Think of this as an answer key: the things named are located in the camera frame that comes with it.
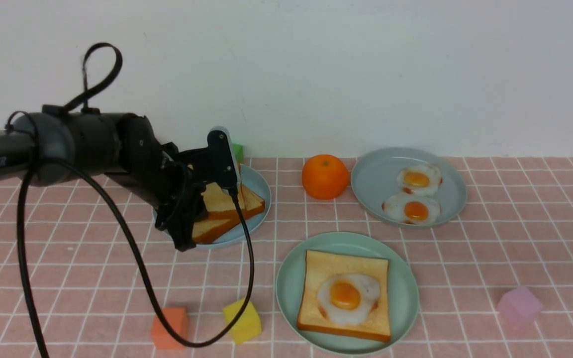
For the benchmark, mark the pink cube block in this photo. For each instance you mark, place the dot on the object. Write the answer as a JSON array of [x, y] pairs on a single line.
[[519, 307]]

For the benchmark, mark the orange cube block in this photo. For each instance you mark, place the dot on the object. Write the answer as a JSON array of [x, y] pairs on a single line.
[[177, 318]]

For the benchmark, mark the teal green empty plate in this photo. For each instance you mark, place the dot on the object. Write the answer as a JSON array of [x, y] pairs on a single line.
[[404, 297]]

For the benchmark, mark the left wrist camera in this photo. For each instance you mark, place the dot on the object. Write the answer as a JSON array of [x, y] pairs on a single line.
[[226, 171]]

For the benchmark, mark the orange mandarin fruit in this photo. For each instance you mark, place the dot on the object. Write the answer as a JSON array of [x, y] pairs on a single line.
[[324, 177]]

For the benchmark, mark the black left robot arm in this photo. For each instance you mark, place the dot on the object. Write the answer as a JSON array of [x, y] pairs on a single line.
[[124, 148]]

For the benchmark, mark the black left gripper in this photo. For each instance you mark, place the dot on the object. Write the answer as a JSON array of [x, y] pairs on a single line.
[[178, 180]]

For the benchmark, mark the toast slice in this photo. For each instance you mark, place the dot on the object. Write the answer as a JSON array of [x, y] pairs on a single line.
[[210, 229], [219, 204], [320, 266]]

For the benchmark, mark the grey-blue egg plate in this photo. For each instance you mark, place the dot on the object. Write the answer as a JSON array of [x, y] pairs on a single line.
[[374, 181]]

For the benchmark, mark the fried egg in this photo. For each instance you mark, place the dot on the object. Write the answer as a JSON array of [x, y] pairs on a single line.
[[411, 209], [347, 299], [420, 180]]

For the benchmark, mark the green cube block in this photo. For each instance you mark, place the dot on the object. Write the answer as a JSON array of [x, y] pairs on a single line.
[[239, 152]]

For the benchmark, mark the yellow cube block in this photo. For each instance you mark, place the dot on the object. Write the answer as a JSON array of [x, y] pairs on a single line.
[[248, 326]]

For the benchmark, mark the light blue bread plate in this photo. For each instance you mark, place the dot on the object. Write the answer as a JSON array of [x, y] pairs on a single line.
[[256, 182]]

